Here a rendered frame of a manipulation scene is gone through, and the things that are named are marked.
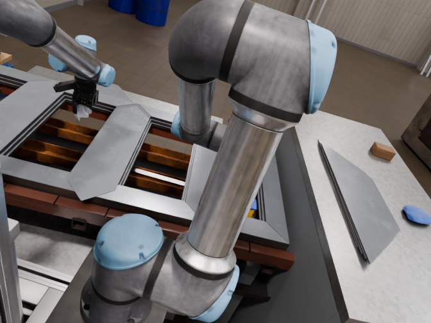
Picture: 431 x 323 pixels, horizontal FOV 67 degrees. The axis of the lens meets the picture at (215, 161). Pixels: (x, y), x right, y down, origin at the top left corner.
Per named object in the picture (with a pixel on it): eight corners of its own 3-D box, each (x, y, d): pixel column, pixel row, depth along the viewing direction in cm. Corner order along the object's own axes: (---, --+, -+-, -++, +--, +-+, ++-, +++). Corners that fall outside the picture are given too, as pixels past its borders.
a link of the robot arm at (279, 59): (156, 271, 69) (249, 4, 51) (222, 297, 69) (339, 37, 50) (135, 313, 58) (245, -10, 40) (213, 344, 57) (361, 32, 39)
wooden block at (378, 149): (372, 155, 163) (377, 147, 161) (369, 149, 168) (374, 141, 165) (390, 161, 164) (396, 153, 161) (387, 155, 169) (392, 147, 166)
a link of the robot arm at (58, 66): (73, 59, 107) (94, 52, 116) (45, 46, 109) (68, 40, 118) (72, 81, 112) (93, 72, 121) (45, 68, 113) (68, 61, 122)
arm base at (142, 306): (137, 345, 65) (145, 321, 59) (65, 322, 65) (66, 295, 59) (160, 281, 77) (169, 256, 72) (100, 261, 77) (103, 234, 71)
